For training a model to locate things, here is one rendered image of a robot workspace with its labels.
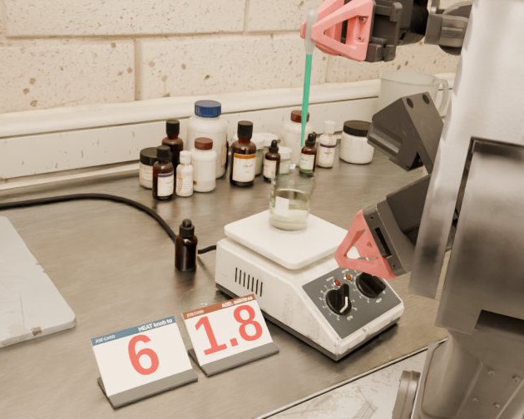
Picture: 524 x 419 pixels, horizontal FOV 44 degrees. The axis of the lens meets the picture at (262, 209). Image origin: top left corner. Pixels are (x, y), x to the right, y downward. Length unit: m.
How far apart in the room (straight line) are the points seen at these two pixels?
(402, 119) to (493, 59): 0.31
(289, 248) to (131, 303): 0.20
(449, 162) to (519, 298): 0.05
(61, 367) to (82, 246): 0.26
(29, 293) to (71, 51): 0.48
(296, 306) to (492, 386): 0.40
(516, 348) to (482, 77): 0.11
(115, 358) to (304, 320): 0.21
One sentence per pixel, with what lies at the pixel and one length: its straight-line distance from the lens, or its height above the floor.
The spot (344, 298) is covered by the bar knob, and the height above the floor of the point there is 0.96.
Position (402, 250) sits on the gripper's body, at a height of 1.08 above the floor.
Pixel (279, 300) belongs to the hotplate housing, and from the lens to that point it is 0.74.
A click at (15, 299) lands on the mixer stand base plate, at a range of 0.80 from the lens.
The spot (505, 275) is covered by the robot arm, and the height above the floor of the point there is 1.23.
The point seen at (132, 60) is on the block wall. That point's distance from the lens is 1.18.
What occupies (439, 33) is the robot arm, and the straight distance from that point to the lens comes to 0.82.
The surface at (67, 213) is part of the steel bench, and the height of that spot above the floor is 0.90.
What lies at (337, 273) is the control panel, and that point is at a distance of 0.75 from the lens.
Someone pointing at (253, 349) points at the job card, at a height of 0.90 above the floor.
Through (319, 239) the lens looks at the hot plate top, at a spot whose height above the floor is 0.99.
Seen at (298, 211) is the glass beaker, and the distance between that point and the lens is 0.76.
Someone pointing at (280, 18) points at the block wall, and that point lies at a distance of 1.33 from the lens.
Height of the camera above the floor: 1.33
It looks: 24 degrees down
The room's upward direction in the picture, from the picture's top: 5 degrees clockwise
